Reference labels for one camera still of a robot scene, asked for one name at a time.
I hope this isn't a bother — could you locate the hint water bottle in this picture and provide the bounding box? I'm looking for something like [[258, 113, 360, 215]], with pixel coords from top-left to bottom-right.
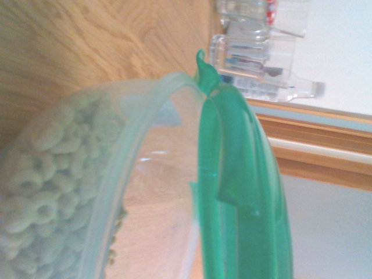
[[219, 74, 326, 103]]

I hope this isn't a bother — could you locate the ring cereal heap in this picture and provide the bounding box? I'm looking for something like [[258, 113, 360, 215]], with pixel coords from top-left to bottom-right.
[[0, 95, 128, 279]]

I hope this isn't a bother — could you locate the ribbed drinking glass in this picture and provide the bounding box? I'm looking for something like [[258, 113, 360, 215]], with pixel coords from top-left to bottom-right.
[[209, 33, 297, 88]]

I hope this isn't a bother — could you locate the clear plastic food bowl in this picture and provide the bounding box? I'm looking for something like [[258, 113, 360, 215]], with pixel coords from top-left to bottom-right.
[[0, 71, 206, 279]]

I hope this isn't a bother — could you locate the tall smooth drinking glass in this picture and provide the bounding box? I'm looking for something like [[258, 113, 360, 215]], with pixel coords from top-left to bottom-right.
[[216, 0, 307, 38]]

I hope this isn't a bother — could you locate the wooden door frame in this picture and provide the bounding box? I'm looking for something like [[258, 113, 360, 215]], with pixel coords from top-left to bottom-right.
[[246, 98, 372, 192]]

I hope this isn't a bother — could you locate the glass jar red checkered lid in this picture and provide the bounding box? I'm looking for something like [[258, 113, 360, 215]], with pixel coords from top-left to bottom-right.
[[266, 0, 277, 26]]

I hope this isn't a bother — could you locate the green round container lid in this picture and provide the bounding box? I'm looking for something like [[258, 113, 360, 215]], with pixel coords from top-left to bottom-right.
[[188, 49, 293, 279]]

